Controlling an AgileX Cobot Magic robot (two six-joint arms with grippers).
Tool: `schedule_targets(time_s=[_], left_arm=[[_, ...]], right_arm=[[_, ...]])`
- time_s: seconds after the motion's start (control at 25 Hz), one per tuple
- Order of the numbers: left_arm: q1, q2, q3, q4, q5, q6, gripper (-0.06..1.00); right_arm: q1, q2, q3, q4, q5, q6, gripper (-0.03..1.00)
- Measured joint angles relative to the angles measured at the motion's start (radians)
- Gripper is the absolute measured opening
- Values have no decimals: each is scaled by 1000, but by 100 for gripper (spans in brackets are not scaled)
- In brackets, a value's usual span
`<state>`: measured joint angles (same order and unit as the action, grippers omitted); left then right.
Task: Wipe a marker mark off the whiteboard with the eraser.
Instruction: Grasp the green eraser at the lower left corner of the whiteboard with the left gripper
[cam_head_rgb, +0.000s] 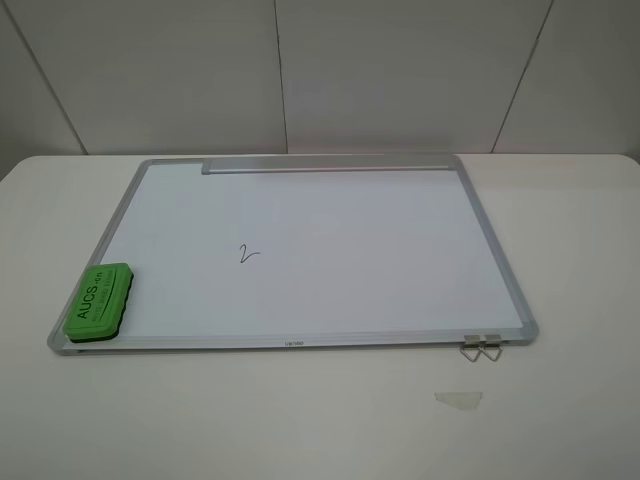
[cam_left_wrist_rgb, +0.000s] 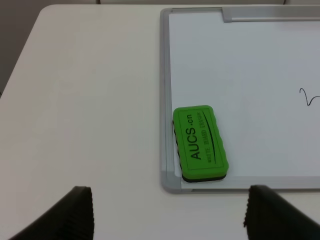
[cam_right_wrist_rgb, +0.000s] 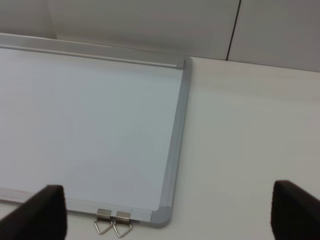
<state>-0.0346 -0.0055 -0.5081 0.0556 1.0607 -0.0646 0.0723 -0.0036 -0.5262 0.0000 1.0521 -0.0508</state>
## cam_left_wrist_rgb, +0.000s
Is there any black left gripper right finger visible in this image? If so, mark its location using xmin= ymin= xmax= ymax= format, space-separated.
xmin=243 ymin=185 xmax=320 ymax=240

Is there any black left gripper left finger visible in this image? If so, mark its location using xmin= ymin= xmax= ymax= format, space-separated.
xmin=11 ymin=186 xmax=95 ymax=240

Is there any green whiteboard eraser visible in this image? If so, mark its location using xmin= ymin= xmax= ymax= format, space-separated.
xmin=172 ymin=105 xmax=229 ymax=183

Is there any whiteboard with aluminium frame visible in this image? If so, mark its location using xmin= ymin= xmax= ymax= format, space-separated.
xmin=160 ymin=5 xmax=320 ymax=193

